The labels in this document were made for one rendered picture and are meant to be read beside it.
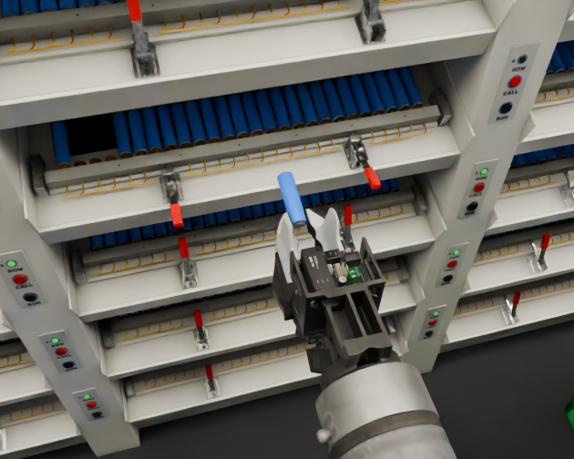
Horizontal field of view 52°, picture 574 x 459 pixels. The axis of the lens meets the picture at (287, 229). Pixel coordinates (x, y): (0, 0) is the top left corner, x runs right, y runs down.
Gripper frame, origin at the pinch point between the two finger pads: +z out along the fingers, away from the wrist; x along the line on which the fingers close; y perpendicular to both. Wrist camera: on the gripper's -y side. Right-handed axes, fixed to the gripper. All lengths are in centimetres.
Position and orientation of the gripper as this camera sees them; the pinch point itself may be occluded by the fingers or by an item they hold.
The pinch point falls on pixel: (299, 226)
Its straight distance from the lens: 62.7
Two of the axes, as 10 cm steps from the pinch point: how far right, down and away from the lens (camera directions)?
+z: -2.5, -7.3, 6.3
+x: -9.7, 1.8, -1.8
